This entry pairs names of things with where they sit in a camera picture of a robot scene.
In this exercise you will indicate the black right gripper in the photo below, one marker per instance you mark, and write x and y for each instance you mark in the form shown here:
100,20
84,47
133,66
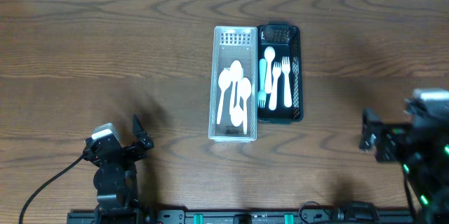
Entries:
380,141

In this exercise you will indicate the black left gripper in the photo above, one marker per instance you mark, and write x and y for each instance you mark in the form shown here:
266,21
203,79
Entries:
130,150

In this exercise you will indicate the white plastic spoon upside-down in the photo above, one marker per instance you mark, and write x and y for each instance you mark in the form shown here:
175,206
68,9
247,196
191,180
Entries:
236,115

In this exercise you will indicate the white plastic fork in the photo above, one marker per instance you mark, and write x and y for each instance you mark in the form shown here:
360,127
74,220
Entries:
285,68
276,72

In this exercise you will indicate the white plastic spoon angled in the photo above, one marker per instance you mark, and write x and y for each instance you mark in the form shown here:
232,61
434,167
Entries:
235,71

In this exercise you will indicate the pale green plastic fork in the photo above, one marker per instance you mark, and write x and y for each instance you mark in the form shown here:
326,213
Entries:
262,96

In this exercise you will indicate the small white plastic spoon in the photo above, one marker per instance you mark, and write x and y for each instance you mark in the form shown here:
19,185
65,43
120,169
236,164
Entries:
269,55

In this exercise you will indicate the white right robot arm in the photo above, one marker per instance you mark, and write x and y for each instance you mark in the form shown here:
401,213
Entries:
420,147

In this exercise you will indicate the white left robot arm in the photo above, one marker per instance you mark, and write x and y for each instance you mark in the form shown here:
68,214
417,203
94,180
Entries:
116,177

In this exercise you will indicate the black plastic basket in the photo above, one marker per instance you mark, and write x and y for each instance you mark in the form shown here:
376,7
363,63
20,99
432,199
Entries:
285,39

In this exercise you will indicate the clear plastic basket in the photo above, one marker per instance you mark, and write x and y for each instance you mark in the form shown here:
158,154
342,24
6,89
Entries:
230,44

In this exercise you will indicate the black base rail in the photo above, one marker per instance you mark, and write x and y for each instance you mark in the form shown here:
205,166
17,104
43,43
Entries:
310,212

